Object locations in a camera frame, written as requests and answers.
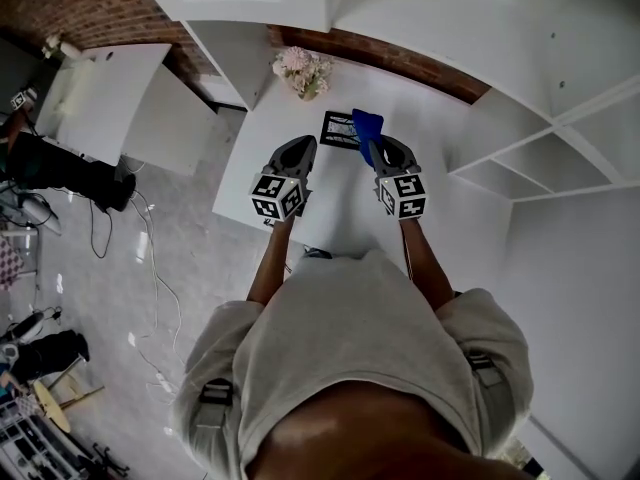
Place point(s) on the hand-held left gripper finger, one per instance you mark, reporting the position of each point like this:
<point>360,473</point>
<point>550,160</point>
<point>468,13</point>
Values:
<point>292,150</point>
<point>304,158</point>

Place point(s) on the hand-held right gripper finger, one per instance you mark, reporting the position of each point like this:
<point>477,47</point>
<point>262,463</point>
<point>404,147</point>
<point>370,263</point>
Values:
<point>400,157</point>

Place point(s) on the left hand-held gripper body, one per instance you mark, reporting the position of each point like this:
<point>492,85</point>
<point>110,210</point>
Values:
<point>267,188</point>

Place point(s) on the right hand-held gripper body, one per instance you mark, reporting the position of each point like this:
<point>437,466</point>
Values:
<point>405,195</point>

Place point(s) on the black framed picture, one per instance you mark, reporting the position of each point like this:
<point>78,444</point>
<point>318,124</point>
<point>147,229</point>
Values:
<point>337,130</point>

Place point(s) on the blue cloth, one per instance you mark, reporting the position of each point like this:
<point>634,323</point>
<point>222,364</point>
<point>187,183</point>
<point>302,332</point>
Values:
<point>367,125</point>

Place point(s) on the person's left forearm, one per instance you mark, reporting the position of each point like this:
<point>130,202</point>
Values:
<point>272,263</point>

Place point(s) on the person's right forearm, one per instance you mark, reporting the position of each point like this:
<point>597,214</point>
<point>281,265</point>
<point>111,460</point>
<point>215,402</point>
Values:
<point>427,268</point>

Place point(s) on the white table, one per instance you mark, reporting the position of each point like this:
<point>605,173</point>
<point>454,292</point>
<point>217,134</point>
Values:
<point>340,198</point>

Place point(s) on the pink flower bouquet in vase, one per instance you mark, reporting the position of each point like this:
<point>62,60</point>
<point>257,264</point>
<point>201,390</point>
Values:
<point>305,73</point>

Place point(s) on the person's left leg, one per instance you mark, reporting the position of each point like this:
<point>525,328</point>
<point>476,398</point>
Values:
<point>317,253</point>

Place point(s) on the person's grey shirt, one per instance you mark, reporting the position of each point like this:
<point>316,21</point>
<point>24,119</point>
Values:
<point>350,318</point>

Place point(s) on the white shelf cabinet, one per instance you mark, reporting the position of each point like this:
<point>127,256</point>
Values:
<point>450,18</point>

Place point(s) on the white side desk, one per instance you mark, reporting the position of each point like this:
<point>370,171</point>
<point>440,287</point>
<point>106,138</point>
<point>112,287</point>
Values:
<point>125,98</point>

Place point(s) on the white power strip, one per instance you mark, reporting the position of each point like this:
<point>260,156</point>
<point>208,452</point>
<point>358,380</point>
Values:
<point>164,383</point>

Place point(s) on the person's neck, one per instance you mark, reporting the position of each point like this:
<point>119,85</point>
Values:
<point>370,438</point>

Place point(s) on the small white flower vase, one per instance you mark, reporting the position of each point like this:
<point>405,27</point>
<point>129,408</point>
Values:
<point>60,45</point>

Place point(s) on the yellow round stool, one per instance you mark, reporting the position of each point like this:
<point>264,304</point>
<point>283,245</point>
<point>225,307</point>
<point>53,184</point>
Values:
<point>52,408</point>

